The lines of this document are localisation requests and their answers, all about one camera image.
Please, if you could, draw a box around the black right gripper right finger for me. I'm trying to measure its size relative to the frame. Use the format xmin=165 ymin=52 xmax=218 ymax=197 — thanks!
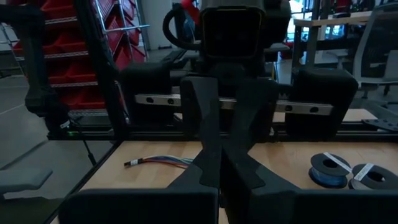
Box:
xmin=221 ymin=139 xmax=398 ymax=224

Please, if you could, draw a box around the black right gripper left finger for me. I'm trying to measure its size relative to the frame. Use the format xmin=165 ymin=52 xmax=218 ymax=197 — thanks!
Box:
xmin=58 ymin=139 xmax=222 ymax=224

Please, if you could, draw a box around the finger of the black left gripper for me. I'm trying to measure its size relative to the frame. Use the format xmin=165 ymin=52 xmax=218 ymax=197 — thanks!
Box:
xmin=221 ymin=78 xmax=280 ymax=151
xmin=180 ymin=75 xmax=223 ymax=151

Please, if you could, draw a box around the black sleeve with white label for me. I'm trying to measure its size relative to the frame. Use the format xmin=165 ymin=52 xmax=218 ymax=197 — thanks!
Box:
xmin=123 ymin=157 xmax=144 ymax=167

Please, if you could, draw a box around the wooden desk with legs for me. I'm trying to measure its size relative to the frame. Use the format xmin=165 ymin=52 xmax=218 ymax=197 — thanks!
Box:
xmin=292 ymin=11 xmax=374 ymax=69

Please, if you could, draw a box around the grey office chair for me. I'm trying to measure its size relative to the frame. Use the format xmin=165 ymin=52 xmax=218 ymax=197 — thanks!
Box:
xmin=351 ymin=2 xmax=398 ymax=100

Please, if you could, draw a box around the white building column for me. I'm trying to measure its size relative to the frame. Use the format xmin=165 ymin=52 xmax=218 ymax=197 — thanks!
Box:
xmin=136 ymin=0 xmax=177 ymax=52

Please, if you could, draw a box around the red bin shelving rack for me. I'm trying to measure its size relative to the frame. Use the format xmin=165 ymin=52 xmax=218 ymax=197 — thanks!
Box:
xmin=6 ymin=0 xmax=150 ymax=119

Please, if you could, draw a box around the black aluminium table frame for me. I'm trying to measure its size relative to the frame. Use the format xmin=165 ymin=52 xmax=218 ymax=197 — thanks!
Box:
xmin=43 ymin=0 xmax=398 ymax=224

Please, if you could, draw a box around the black camera cable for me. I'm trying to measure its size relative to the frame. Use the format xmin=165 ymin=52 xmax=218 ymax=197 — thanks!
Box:
xmin=161 ymin=5 xmax=205 ymax=52

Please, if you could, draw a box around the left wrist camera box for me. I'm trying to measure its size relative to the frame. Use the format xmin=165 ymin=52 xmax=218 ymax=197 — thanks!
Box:
xmin=198 ymin=0 xmax=267 ymax=62

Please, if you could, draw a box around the white wire spool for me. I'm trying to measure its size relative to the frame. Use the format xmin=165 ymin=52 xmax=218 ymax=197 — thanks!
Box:
xmin=347 ymin=162 xmax=398 ymax=191

